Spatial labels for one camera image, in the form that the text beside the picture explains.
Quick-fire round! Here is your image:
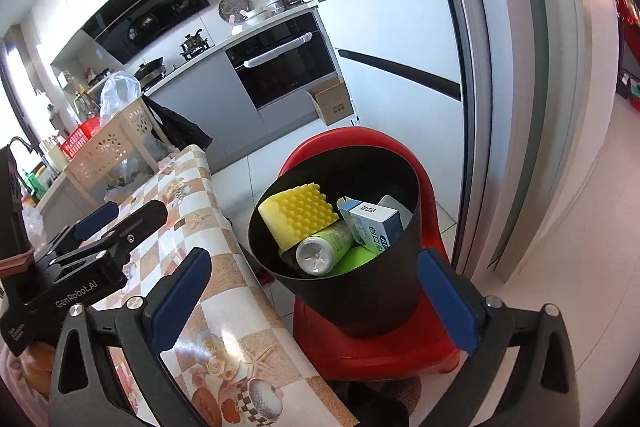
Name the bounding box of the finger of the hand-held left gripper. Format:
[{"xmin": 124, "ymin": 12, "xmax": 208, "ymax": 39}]
[
  {"xmin": 46, "ymin": 201, "xmax": 121, "ymax": 254},
  {"xmin": 50, "ymin": 200, "xmax": 169, "ymax": 269}
]

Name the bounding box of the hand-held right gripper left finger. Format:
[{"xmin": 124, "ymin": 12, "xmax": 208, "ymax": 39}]
[{"xmin": 47, "ymin": 247, "xmax": 213, "ymax": 427}]

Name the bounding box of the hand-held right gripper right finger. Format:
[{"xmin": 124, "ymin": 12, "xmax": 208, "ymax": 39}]
[{"xmin": 416, "ymin": 248, "xmax": 583, "ymax": 427}]

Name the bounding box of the black trash bin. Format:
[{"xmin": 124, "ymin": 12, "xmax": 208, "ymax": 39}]
[{"xmin": 247, "ymin": 146, "xmax": 426, "ymax": 338}]

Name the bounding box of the white blue mask box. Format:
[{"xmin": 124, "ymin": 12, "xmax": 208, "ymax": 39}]
[{"xmin": 339, "ymin": 197, "xmax": 405, "ymax": 253}]

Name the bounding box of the white paper packaging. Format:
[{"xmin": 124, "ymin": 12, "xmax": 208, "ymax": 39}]
[{"xmin": 377, "ymin": 194, "xmax": 414, "ymax": 228}]

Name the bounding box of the white green plastic bottle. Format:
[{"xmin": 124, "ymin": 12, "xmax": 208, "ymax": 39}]
[{"xmin": 295, "ymin": 223, "xmax": 357, "ymax": 278}]

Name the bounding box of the yellow sponge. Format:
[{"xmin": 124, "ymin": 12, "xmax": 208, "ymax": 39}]
[{"xmin": 258, "ymin": 182, "xmax": 340, "ymax": 252}]

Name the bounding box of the beige plastic chair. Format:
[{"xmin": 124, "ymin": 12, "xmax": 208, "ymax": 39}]
[{"xmin": 64, "ymin": 97, "xmax": 168, "ymax": 208}]

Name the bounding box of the red plastic basket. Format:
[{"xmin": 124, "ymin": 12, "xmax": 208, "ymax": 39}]
[{"xmin": 60, "ymin": 117, "xmax": 101, "ymax": 160}]

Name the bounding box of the red plastic stool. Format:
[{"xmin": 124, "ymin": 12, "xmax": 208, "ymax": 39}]
[{"xmin": 276, "ymin": 127, "xmax": 463, "ymax": 380}]

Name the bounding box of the black kitchen faucet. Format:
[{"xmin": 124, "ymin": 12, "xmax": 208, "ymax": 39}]
[{"xmin": 7, "ymin": 136, "xmax": 51, "ymax": 172}]

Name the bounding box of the black garment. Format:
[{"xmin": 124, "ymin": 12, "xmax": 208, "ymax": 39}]
[{"xmin": 142, "ymin": 96, "xmax": 213, "ymax": 152}]

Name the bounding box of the clear plastic bag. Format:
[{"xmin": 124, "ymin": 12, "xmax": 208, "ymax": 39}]
[{"xmin": 100, "ymin": 71, "xmax": 142, "ymax": 128}]

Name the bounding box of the black frying pan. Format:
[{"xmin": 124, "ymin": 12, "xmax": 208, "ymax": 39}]
[{"xmin": 132, "ymin": 57, "xmax": 165, "ymax": 82}]

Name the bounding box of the dark cooking pot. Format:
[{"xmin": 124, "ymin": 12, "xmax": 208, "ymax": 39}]
[{"xmin": 180, "ymin": 28, "xmax": 210, "ymax": 58}]

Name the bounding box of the black range hood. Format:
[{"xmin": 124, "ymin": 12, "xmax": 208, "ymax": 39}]
[{"xmin": 81, "ymin": 0, "xmax": 211, "ymax": 64}]

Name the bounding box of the black built-in oven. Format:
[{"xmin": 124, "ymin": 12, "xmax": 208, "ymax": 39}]
[{"xmin": 224, "ymin": 11, "xmax": 341, "ymax": 110}]

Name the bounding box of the brown cardboard box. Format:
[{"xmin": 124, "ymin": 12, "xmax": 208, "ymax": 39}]
[{"xmin": 306, "ymin": 77, "xmax": 353, "ymax": 126}]

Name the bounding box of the grey round steamer plate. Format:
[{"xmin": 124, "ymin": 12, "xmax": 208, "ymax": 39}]
[{"xmin": 218, "ymin": 0, "xmax": 251, "ymax": 25}]

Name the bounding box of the white refrigerator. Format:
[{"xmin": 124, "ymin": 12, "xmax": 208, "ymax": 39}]
[{"xmin": 260, "ymin": 0, "xmax": 463, "ymax": 258}]

